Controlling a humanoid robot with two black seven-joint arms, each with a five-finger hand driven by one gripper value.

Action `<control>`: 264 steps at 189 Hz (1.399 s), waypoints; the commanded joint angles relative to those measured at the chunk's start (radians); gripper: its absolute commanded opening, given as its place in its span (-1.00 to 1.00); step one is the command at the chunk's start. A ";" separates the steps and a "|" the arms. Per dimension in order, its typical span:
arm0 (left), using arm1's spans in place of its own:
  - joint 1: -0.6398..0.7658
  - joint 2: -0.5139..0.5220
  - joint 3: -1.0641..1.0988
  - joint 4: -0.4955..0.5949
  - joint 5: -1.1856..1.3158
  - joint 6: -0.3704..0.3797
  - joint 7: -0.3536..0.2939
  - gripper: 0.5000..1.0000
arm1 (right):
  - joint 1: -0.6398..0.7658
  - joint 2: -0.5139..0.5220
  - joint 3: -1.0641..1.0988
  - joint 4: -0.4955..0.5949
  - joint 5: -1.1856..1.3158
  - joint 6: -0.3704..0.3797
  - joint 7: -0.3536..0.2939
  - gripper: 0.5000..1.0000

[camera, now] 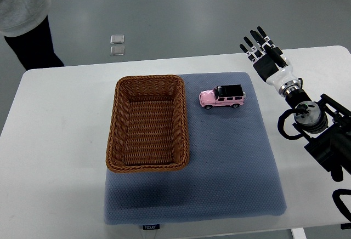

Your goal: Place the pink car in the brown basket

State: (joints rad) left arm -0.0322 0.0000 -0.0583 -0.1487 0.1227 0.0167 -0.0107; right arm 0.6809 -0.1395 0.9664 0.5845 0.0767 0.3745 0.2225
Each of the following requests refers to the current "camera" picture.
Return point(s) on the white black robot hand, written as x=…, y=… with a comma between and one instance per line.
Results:
x=272, y=66

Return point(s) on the pink toy car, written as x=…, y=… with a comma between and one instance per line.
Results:
x=222, y=96

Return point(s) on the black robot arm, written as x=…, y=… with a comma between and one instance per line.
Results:
x=325, y=124

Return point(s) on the brown wicker basket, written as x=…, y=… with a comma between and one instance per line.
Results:
x=149, y=125

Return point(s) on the blue grey textured mat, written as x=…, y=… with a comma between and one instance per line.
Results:
x=231, y=173

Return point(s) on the upper metal floor plate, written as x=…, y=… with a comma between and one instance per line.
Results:
x=117, y=39

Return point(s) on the person in grey hoodie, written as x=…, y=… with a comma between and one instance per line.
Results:
x=25, y=27

